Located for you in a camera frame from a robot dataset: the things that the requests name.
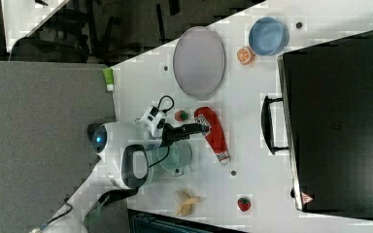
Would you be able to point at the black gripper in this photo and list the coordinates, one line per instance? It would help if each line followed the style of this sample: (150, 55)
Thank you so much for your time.
(171, 134)

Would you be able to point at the red ketchup bottle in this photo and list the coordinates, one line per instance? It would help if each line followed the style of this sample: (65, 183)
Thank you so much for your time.
(214, 136)

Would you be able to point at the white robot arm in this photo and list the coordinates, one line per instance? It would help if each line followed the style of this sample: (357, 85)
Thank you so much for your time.
(123, 166)

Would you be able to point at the small strawberry toy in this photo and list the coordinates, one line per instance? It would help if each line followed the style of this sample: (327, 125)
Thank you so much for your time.
(181, 115)

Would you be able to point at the green pot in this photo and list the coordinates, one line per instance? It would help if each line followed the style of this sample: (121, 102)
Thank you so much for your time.
(176, 158)

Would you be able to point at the grey round plate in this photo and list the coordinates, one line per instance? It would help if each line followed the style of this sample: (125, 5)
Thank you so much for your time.
(199, 62)

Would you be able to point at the peeled banana toy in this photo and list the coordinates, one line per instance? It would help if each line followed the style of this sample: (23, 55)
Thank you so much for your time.
(185, 202)

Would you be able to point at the orange slice toy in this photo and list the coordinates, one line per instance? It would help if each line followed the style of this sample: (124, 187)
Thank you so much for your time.
(245, 55)

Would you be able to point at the red strawberry toy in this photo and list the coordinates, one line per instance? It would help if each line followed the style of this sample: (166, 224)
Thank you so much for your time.
(244, 204)

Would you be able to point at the green white tube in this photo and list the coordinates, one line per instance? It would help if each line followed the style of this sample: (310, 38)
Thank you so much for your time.
(108, 74)

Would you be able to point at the blue bowl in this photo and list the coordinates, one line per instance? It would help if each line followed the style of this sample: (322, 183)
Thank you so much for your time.
(268, 36)

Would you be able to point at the black toaster oven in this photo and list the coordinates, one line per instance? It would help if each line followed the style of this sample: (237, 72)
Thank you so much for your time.
(327, 96)

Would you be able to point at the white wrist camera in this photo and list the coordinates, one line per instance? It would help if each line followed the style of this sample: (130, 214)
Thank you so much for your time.
(154, 119)

